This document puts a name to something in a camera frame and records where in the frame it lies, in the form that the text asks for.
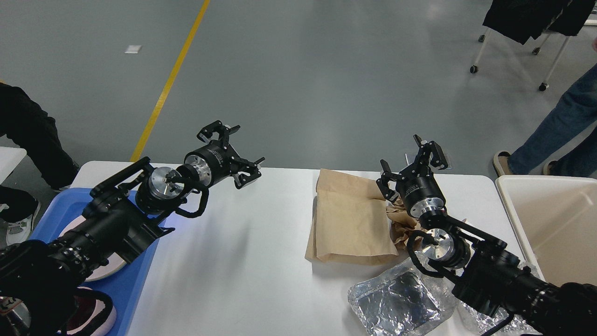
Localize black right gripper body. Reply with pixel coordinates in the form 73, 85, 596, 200
396, 176, 446, 218

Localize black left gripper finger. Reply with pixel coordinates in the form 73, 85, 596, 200
231, 157, 266, 189
197, 120, 241, 145

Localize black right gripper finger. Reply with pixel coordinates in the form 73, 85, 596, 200
404, 136, 451, 178
376, 161, 402, 203

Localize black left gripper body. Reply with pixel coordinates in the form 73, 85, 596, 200
185, 140, 242, 187

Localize brown paper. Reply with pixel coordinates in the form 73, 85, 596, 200
386, 198, 422, 250

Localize brown paper bag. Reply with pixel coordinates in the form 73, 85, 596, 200
305, 169, 399, 266

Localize pink plate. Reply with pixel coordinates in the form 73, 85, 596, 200
58, 215, 126, 281

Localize pink mug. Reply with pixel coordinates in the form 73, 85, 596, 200
57, 287, 117, 336

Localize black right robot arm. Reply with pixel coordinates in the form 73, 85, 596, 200
376, 135, 597, 336

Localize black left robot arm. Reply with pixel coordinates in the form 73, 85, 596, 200
0, 120, 264, 336

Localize crumpled aluminium foil tray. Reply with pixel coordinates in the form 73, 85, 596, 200
347, 261, 457, 336

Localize person in blue jeans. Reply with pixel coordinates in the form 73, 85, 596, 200
493, 65, 597, 178

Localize beige plastic bin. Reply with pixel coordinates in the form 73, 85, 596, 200
495, 175, 597, 286

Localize blue plastic tray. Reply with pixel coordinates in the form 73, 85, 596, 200
30, 188, 158, 336

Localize rack with black clothes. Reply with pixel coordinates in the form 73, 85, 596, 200
469, 0, 596, 91

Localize white side table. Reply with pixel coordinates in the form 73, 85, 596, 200
0, 146, 27, 183

